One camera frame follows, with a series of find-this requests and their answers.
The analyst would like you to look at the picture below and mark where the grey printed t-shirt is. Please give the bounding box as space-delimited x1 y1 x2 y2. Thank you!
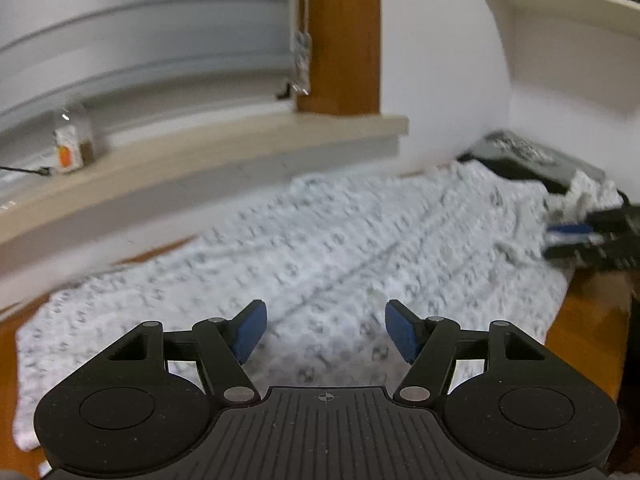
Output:
472 130 606 196

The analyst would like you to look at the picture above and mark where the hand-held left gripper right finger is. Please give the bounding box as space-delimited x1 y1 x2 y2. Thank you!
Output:
384 299 549 407

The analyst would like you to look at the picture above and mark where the wooden window frame post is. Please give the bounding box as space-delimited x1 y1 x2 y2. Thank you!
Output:
295 0 383 116

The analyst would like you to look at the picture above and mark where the beige window sill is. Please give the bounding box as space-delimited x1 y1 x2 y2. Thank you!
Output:
0 115 410 261

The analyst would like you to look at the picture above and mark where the grey window blind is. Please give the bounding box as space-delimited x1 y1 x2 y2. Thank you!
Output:
0 0 296 111

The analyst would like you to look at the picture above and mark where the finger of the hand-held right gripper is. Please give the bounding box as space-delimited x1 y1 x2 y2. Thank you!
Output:
546 221 601 238
542 237 606 262

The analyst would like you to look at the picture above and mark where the cream wall shelf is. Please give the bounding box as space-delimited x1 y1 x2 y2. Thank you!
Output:
477 0 640 121

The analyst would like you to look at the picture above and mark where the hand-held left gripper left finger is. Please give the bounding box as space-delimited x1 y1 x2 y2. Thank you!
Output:
100 299 269 407

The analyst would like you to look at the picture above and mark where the bead chain with clear pull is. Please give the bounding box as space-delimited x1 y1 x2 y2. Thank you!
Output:
292 0 313 95

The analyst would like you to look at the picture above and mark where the glass jar with orange label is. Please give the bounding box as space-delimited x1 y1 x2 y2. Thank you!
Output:
52 105 96 173

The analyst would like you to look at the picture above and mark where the white window frame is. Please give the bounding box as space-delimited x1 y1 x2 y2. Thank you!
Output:
0 70 296 161

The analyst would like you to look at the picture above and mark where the white patterned hoodie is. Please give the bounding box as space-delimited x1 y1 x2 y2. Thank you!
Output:
12 160 626 476

